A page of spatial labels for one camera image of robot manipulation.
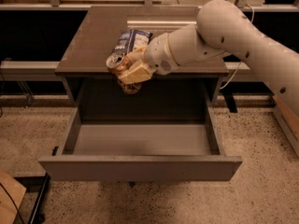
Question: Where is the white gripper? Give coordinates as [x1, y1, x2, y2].
[118, 33, 179, 84]

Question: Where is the crushed orange soda can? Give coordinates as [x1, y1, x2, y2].
[106, 53, 142, 95]

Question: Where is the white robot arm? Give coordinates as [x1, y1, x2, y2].
[118, 0, 299, 115]

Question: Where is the grey cabinet with top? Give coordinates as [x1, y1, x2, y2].
[53, 6, 230, 107]

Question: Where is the open grey top drawer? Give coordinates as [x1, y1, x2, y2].
[38, 77, 244, 182]

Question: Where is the blue white chip bag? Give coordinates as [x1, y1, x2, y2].
[112, 29, 152, 55]

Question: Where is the cardboard box lower left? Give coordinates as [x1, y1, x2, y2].
[0, 169, 26, 224]

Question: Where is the white cable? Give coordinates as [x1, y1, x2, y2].
[219, 3, 255, 91]

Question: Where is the black metal floor frame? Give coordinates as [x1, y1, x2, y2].
[14, 173, 50, 224]

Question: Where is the black cable lower left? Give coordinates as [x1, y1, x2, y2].
[0, 182, 27, 224]

